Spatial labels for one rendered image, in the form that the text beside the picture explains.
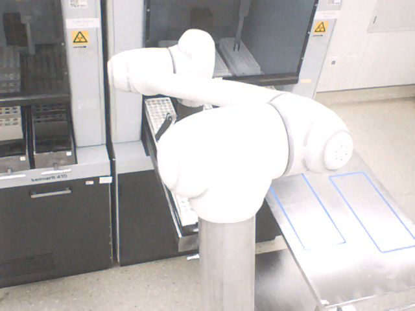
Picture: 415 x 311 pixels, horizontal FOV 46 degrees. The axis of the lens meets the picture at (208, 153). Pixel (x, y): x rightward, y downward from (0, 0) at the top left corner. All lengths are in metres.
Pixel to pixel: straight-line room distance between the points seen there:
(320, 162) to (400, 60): 3.11
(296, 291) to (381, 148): 1.61
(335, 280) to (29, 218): 1.15
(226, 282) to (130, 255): 1.41
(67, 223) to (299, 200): 0.93
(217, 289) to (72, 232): 1.26
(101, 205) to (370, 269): 1.04
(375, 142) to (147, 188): 1.94
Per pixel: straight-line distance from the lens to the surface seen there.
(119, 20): 1.61
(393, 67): 3.88
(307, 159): 0.80
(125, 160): 1.83
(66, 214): 1.99
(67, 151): 1.77
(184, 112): 1.40
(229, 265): 0.85
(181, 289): 2.34
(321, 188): 1.71
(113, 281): 2.37
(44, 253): 2.16
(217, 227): 0.82
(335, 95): 3.73
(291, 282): 2.11
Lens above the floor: 1.95
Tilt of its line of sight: 40 degrees down
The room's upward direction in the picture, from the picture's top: 8 degrees clockwise
